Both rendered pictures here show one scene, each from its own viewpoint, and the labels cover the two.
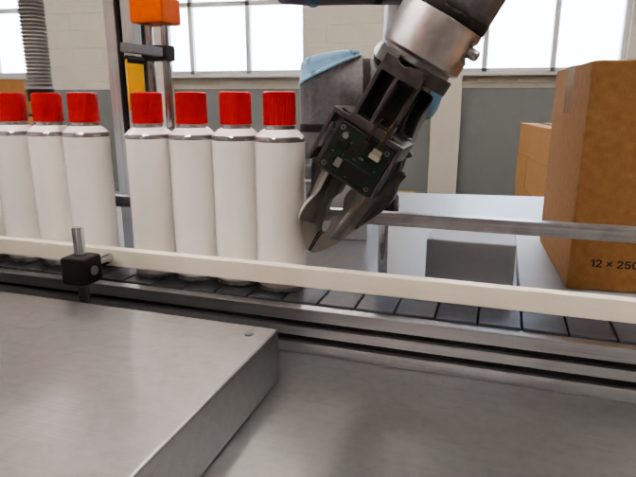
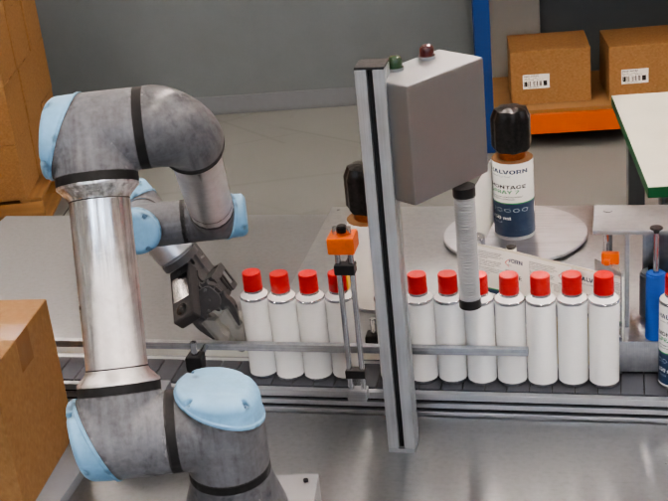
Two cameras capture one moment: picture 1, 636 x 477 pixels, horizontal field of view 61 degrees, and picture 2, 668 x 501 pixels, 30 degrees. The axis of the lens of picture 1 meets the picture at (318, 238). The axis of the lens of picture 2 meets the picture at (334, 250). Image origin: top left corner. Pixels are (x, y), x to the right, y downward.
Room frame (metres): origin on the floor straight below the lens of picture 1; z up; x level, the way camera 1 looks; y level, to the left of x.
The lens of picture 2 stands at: (2.57, 0.06, 2.01)
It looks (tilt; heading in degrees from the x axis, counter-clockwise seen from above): 24 degrees down; 176
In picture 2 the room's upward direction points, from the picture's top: 6 degrees counter-clockwise
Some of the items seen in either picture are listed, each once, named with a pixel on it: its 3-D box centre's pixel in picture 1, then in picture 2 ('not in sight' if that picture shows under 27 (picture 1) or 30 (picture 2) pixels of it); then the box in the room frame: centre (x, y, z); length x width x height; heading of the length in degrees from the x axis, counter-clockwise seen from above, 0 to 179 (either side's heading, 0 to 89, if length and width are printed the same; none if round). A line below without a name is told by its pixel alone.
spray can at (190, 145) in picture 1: (195, 186); (313, 324); (0.60, 0.14, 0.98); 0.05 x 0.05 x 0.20
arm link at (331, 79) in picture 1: (333, 87); (218, 422); (1.08, -0.03, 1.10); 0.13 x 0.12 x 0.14; 88
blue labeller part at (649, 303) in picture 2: not in sight; (655, 315); (0.74, 0.71, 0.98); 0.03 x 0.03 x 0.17
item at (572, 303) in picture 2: not in sight; (573, 327); (0.74, 0.57, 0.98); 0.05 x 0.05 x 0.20
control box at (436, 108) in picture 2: not in sight; (425, 125); (0.75, 0.34, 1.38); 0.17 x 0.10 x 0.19; 127
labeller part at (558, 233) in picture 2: not in sight; (515, 235); (0.13, 0.62, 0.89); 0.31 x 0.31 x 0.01
